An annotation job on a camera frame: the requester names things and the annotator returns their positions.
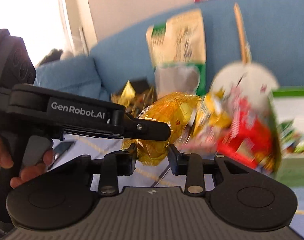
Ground yellow foil snack bag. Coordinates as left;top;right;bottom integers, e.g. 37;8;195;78
122;92;201;166

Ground red chips snack bag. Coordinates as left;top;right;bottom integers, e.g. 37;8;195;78
178;87;276;174

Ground person's left hand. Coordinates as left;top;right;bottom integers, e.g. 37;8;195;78
0;136;54;189

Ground light blue seat cover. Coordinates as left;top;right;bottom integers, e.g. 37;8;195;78
50;135;304;238

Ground blue cushion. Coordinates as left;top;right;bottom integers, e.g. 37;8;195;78
34;55;110;101

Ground green snack packet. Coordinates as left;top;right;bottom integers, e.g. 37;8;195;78
277;120;304;154

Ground beige green grain snack bag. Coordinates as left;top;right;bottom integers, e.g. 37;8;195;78
146;9;206;98

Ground green white cardboard box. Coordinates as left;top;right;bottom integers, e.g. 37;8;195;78
269;87;304;187

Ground round painted hand fan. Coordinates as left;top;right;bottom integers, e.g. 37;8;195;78
210;3;279;114

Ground gold wire basket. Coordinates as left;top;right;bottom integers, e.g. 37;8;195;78
111;79;157;118

